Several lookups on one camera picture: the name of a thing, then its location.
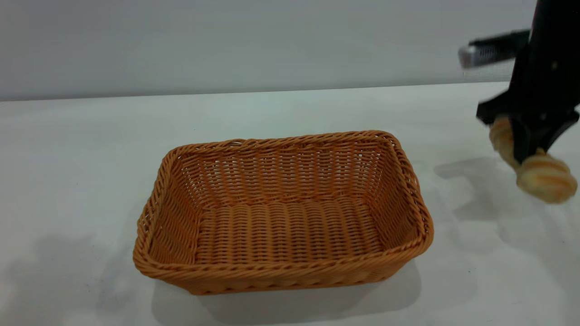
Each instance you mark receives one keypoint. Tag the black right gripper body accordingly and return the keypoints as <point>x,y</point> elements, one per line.
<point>546,68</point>

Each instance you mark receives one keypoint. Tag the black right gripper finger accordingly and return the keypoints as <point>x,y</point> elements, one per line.
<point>494,110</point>
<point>537,133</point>

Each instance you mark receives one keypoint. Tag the striped long bread roll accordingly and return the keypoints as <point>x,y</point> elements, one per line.
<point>546,181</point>

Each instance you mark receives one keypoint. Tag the orange woven wicker basket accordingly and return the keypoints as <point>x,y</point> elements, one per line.
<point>281,235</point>

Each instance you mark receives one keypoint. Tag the silver black wrist camera box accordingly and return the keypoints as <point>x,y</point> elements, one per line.
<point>491,49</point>

